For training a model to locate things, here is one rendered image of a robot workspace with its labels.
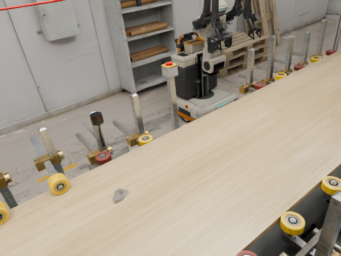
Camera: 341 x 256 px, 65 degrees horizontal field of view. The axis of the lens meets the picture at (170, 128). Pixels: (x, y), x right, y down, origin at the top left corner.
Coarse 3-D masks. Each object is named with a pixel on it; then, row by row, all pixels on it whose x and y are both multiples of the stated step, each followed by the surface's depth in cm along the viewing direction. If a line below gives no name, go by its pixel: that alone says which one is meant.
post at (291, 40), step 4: (288, 40) 222; (292, 40) 220; (288, 44) 223; (292, 44) 222; (288, 48) 225; (292, 48) 225; (288, 52) 226; (288, 56) 227; (288, 60) 229; (288, 64) 230; (284, 68) 235; (288, 68) 232
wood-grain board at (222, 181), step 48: (288, 96) 177; (336, 96) 171; (192, 144) 141; (240, 144) 137; (288, 144) 133; (336, 144) 129; (48, 192) 121; (96, 192) 118; (144, 192) 115; (192, 192) 112; (240, 192) 109; (288, 192) 107; (0, 240) 101; (48, 240) 99; (96, 240) 97; (144, 240) 95; (192, 240) 93; (240, 240) 91
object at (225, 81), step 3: (219, 78) 228; (222, 78) 228; (219, 81) 229; (222, 81) 226; (225, 81) 223; (228, 81) 221; (231, 81) 220; (228, 84) 221; (231, 84) 218; (234, 84) 216; (237, 84) 214; (240, 84) 213; (237, 87) 214; (249, 87) 207; (249, 90) 206; (252, 90) 203; (255, 90) 201
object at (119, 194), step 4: (120, 188) 117; (116, 192) 115; (120, 192) 115; (124, 192) 114; (128, 192) 115; (116, 196) 112; (120, 196) 114; (124, 196) 113; (116, 200) 111; (120, 200) 111
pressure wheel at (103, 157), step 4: (100, 152) 142; (104, 152) 142; (108, 152) 141; (96, 156) 139; (100, 156) 140; (104, 156) 139; (108, 156) 138; (96, 160) 137; (100, 160) 136; (104, 160) 137; (108, 160) 138; (100, 164) 138
